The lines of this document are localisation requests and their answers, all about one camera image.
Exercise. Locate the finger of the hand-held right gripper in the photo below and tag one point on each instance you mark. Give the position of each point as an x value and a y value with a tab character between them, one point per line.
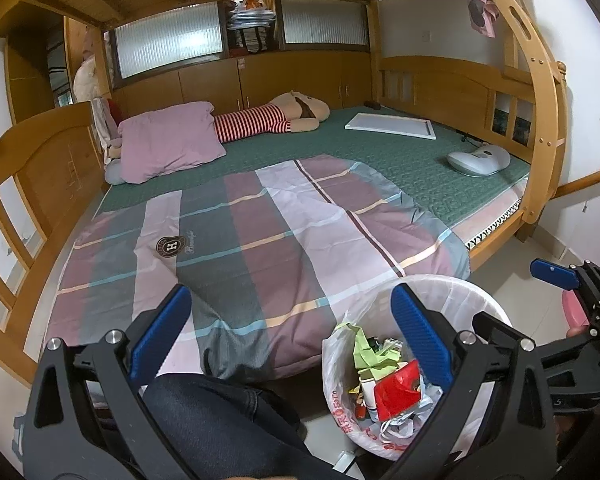
555	274
492	326

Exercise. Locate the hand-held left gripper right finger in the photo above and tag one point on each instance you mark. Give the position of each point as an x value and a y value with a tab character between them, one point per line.
422	340

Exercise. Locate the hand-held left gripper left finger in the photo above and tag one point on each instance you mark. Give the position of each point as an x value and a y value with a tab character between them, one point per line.
162	335

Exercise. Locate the light green paper wrapper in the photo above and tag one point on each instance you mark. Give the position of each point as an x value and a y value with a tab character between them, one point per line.
370	355

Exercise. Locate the red plastic wrapper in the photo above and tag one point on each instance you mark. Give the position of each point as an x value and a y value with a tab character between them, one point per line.
395	390

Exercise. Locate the pink stool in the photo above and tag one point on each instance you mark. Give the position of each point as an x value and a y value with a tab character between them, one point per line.
572	310

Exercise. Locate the person's leg in dark pants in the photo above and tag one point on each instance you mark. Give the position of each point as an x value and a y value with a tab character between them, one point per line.
220	425

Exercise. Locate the plaid blanket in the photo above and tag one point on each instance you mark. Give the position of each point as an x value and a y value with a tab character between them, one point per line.
260	260

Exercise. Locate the white massager pillow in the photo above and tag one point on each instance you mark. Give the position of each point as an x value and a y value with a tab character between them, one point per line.
480	161

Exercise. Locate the grey small cushion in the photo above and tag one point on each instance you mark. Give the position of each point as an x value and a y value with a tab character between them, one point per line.
112	174

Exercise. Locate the green patterned mattress mat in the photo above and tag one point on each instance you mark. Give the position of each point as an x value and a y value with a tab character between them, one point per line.
405	160

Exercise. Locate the pink pillow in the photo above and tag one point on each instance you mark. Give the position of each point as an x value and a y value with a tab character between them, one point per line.
170	140

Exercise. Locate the wooden bunk ladder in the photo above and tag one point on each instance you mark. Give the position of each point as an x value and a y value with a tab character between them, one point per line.
540	75

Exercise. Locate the white flat board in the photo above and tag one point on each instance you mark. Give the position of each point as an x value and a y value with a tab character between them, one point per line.
390	125

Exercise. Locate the hanging light clothes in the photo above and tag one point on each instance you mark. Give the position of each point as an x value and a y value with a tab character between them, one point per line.
100	120

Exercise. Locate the striped plush doll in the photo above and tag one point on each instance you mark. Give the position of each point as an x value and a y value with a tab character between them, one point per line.
250	122

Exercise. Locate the pink hanging cloth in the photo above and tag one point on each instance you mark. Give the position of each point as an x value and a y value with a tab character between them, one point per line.
477	10

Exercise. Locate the wooden wardrobe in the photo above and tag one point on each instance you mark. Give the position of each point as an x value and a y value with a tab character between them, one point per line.
25	75

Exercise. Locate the frosted glass window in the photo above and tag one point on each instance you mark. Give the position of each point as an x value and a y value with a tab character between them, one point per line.
325	22
170	40

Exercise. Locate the stack of shelf clutter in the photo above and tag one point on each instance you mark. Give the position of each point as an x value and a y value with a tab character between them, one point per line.
250	25

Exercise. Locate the wooden wall handrail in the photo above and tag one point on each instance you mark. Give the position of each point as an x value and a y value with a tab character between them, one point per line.
595	177

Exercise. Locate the wooden bunk bed frame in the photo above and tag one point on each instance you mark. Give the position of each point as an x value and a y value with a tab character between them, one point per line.
45	160

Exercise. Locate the wooden wall cabinet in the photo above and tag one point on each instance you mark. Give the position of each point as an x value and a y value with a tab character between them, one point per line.
280	75

